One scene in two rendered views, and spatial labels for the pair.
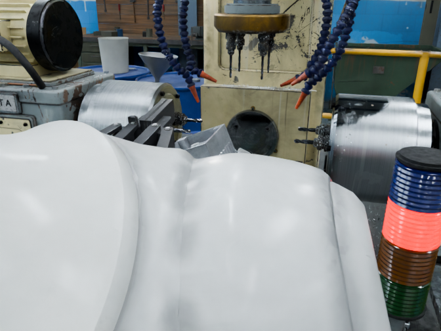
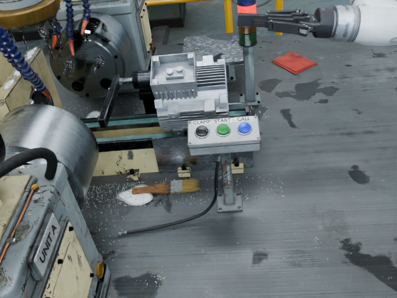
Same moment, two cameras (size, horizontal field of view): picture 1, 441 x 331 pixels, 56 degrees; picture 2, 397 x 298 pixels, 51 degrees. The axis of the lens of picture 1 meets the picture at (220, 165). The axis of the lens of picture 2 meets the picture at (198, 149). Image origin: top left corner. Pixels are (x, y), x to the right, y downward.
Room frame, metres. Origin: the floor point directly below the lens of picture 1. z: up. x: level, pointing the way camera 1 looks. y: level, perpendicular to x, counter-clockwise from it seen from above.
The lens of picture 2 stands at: (0.82, 1.06, 1.64)
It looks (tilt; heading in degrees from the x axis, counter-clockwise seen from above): 38 degrees down; 261
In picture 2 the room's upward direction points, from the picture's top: 8 degrees counter-clockwise
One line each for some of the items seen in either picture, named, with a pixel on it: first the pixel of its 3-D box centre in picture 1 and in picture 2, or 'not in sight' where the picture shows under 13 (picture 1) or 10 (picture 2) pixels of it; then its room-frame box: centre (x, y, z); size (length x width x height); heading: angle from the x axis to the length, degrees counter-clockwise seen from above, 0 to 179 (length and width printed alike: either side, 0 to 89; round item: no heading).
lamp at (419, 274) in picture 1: (407, 254); (247, 23); (0.40, -0.21, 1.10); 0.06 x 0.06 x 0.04
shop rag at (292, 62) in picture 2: not in sight; (293, 62); (0.13, -0.41, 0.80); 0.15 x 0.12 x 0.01; 108
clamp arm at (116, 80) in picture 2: not in sight; (111, 99); (0.88, -0.06, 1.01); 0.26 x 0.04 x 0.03; 75
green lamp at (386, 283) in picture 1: (399, 286); (247, 36); (0.40, -0.21, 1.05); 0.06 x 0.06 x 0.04
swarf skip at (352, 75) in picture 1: (381, 82); not in sight; (5.13, -1.99, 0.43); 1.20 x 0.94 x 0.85; 76
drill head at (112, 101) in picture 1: (118, 126); (31, 183); (1.09, 0.28, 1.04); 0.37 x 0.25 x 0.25; 75
